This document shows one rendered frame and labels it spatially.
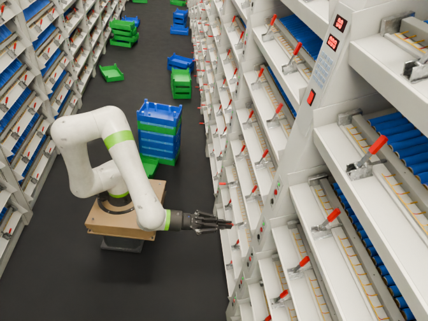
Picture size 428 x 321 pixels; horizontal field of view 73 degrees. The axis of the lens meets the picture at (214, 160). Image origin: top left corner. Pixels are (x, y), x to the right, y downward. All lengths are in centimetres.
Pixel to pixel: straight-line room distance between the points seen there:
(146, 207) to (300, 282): 60
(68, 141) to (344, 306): 102
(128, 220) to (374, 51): 137
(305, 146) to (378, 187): 22
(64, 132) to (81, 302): 101
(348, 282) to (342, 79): 41
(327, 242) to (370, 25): 45
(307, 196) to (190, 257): 125
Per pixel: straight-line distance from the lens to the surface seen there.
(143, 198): 114
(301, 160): 76
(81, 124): 121
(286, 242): 93
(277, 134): 97
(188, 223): 130
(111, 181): 154
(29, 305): 194
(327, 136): 67
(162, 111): 236
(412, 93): 48
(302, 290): 86
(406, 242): 53
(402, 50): 58
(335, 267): 69
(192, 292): 182
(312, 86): 71
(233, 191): 155
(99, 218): 166
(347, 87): 67
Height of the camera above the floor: 167
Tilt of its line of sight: 41 degrees down
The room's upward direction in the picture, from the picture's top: 9 degrees clockwise
